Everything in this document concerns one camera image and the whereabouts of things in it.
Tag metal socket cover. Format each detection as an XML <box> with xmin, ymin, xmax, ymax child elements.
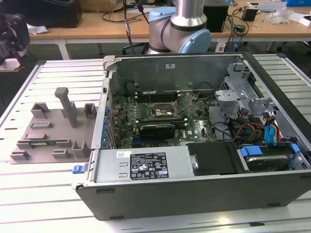
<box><xmin>171</xmin><ymin>93</ymin><xmax>193</xmax><ymax>114</ymax></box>

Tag CPU socket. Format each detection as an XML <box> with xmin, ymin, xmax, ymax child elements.
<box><xmin>151</xmin><ymin>101</ymin><xmax>179</xmax><ymax>118</ymax></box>

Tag crumpled white paper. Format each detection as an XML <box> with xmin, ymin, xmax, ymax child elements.
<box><xmin>26</xmin><ymin>22</ymin><xmax>49</xmax><ymax>35</ymax></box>

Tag black computer tower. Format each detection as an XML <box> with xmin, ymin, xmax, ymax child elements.
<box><xmin>0</xmin><ymin>0</ymin><xmax>83</xmax><ymax>29</ymax></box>

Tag grey parts rack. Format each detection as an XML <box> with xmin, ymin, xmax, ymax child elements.
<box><xmin>9</xmin><ymin>87</ymin><xmax>99</xmax><ymax>166</ymax></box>

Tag green RAM stick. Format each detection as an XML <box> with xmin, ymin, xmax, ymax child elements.
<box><xmin>28</xmin><ymin>139</ymin><xmax>70</xmax><ymax>147</ymax></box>

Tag silver power supply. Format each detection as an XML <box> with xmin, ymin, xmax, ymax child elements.
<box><xmin>93</xmin><ymin>145</ymin><xmax>195</xmax><ymax>184</ymax></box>

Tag black RAM slot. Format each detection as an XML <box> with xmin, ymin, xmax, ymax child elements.
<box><xmin>137</xmin><ymin>91</ymin><xmax>181</xmax><ymax>97</ymax></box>
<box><xmin>138</xmin><ymin>96</ymin><xmax>181</xmax><ymax>102</ymax></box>

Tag black graphics card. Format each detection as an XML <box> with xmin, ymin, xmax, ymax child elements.
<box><xmin>138</xmin><ymin>123</ymin><xmax>176</xmax><ymax>141</ymax></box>

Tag black rating label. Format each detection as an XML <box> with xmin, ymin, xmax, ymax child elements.
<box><xmin>130</xmin><ymin>152</ymin><xmax>169</xmax><ymax>180</ymax></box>

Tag green motherboard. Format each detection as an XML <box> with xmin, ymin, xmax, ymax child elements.
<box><xmin>110</xmin><ymin>92</ymin><xmax>219</xmax><ymax>149</ymax></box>

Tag silver drive cage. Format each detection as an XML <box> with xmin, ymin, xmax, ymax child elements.
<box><xmin>215</xmin><ymin>62</ymin><xmax>280</xmax><ymax>122</ymax></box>

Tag black drive bay cover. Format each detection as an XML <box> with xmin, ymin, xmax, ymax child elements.
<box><xmin>187</xmin><ymin>142</ymin><xmax>246</xmax><ymax>177</ymax></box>

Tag small black cube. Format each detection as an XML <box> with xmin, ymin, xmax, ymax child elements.
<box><xmin>242</xmin><ymin>7</ymin><xmax>258</xmax><ymax>22</ymax></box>

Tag black open PC case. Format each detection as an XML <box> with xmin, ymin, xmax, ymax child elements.
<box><xmin>71</xmin><ymin>51</ymin><xmax>311</xmax><ymax>221</ymax></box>

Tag grey flat tray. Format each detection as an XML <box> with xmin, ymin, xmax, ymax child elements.
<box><xmin>247</xmin><ymin>1</ymin><xmax>288</xmax><ymax>13</ymax></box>

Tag clear plastic bags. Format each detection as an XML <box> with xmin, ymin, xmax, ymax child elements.
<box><xmin>268</xmin><ymin>7</ymin><xmax>292</xmax><ymax>25</ymax></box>

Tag hard disk in blue carrier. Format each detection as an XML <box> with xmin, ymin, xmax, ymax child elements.
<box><xmin>239</xmin><ymin>143</ymin><xmax>302</xmax><ymax>173</ymax></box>

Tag blue box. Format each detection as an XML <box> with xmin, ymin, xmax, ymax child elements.
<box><xmin>286</xmin><ymin>0</ymin><xmax>311</xmax><ymax>7</ymax></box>

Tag white box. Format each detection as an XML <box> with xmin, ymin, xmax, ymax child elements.
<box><xmin>298</xmin><ymin>13</ymin><xmax>311</xmax><ymax>27</ymax></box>

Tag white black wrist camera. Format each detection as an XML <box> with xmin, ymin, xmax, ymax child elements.
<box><xmin>0</xmin><ymin>57</ymin><xmax>21</xmax><ymax>72</ymax></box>

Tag wooden desk white frame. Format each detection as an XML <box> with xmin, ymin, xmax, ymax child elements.
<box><xmin>59</xmin><ymin>0</ymin><xmax>311</xmax><ymax>56</ymax></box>
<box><xmin>24</xmin><ymin>23</ymin><xmax>71</xmax><ymax>60</ymax></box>

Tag grey case handle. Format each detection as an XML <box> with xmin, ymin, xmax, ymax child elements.
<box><xmin>102</xmin><ymin>55</ymin><xmax>116</xmax><ymax>72</ymax></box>

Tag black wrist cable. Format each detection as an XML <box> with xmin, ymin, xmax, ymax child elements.
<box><xmin>123</xmin><ymin>0</ymin><xmax>136</xmax><ymax>54</ymax></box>

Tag red yellow power wires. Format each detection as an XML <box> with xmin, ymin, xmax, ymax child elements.
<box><xmin>232</xmin><ymin>122</ymin><xmax>266</xmax><ymax>144</ymax></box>

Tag blue data cable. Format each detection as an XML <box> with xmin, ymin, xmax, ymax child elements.
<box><xmin>263</xmin><ymin>111</ymin><xmax>280</xmax><ymax>146</ymax></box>

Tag red data cable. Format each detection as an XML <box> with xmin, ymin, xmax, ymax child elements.
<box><xmin>272</xmin><ymin>121</ymin><xmax>284</xmax><ymax>144</ymax></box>

